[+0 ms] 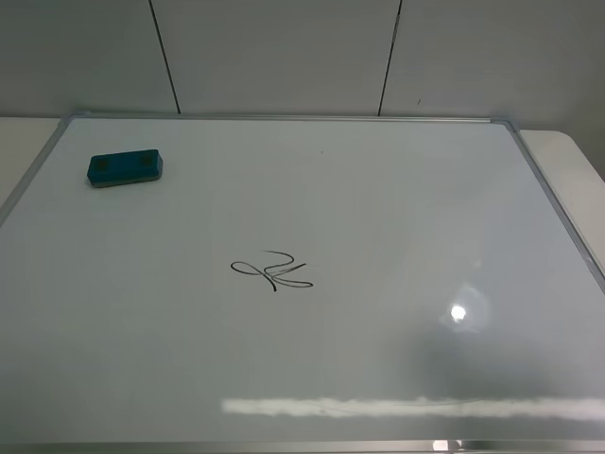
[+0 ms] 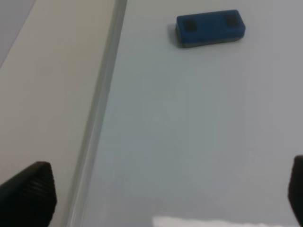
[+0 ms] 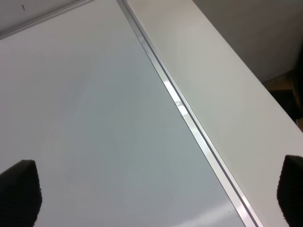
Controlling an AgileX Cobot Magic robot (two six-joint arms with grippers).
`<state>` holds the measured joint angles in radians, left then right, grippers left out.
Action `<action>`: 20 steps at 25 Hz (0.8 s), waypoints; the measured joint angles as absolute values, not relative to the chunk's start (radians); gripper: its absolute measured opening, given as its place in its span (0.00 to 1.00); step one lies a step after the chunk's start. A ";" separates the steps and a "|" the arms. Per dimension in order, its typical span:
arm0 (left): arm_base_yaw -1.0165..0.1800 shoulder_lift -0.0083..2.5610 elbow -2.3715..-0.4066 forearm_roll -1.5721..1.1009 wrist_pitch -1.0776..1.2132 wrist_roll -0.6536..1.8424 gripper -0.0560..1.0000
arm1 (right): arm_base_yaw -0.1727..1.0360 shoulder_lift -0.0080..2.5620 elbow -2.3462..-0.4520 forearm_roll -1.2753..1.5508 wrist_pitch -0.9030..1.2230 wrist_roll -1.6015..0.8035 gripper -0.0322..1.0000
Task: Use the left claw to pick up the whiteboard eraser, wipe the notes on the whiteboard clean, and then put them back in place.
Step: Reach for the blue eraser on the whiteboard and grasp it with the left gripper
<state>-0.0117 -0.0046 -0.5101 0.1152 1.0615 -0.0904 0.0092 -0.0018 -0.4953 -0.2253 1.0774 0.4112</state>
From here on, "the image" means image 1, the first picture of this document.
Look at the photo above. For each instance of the teal whiteboard eraser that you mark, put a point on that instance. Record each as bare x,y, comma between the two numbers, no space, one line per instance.
140,166

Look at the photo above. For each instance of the white framed whiteboard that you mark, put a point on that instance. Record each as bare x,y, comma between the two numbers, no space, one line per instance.
297,285

